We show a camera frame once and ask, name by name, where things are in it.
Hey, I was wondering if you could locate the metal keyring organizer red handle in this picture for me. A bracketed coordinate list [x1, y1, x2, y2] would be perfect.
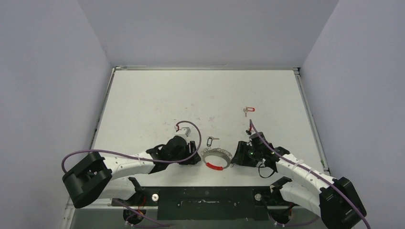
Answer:
[200, 147, 233, 171]

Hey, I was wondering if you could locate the key with black tag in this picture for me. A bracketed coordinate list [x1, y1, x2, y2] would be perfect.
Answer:
[206, 136, 219, 147]

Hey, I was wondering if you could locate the key with red tag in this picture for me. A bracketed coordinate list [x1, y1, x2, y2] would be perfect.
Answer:
[243, 107, 256, 117]

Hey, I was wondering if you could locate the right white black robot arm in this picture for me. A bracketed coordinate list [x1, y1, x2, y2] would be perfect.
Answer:
[231, 132, 367, 229]

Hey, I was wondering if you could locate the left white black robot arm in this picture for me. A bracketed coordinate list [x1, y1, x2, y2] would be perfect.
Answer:
[62, 136, 201, 208]

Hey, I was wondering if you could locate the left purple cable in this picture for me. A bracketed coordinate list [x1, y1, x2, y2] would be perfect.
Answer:
[61, 120, 203, 228]

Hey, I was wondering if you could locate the purple cable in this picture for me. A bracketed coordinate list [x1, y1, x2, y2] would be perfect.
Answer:
[248, 118, 372, 229]
[61, 120, 203, 228]

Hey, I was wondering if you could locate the black mounting base plate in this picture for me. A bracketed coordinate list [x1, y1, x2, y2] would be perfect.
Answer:
[111, 186, 294, 221]

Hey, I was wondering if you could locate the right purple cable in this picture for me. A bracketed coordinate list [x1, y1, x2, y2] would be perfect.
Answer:
[248, 118, 372, 229]

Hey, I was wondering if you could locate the aluminium frame rail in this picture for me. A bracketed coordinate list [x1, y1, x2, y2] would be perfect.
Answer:
[65, 197, 159, 210]

